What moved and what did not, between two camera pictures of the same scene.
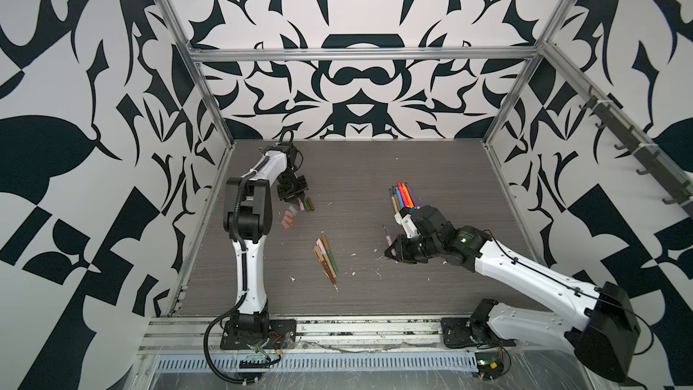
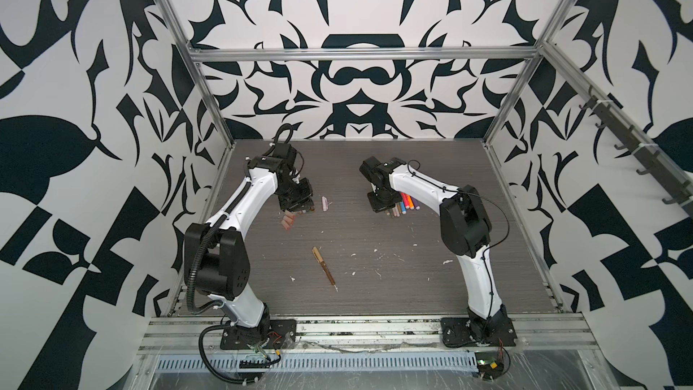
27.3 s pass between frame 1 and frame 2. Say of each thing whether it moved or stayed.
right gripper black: moved
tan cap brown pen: stayed
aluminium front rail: stayed
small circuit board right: stayed
